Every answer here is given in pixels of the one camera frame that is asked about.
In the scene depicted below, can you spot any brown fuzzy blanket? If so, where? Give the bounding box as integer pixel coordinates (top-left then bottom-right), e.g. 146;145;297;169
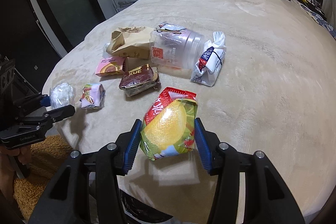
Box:
14;135;72;221

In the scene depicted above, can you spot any dark brown snack packet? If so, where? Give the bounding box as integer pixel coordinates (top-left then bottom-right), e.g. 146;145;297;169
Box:
119;57;161;97

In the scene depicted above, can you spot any yellow green snack bag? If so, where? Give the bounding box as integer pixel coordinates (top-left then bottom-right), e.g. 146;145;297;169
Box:
139;87;198;161

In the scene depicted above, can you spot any black camera box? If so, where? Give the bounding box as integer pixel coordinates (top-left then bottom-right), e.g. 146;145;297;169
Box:
1;59;15;95

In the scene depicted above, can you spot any beige plush bed blanket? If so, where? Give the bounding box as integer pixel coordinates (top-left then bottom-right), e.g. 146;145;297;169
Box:
43;0;335;223

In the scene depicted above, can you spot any clear crumpled plastic wrap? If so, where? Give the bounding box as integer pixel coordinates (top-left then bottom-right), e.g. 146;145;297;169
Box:
50;83;76;109

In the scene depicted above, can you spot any white blue paper wrapper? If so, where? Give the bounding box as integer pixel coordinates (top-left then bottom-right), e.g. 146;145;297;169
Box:
190;31;227;87

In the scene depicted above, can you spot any small colourful wrapper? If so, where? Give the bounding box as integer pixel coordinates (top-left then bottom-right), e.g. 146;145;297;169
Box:
80;84;105;109

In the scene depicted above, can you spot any brown paper bag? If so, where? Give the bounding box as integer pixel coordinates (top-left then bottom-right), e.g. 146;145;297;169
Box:
105;26;154;60

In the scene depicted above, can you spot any left bare hand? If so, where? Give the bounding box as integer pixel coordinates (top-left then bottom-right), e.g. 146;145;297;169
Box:
1;145;31;203

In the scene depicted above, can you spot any clear plastic jar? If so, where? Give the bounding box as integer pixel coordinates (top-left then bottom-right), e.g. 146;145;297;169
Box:
149;22;205;69

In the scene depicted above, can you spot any pink snack box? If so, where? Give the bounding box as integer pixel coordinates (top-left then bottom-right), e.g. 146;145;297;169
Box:
95;56;127;77

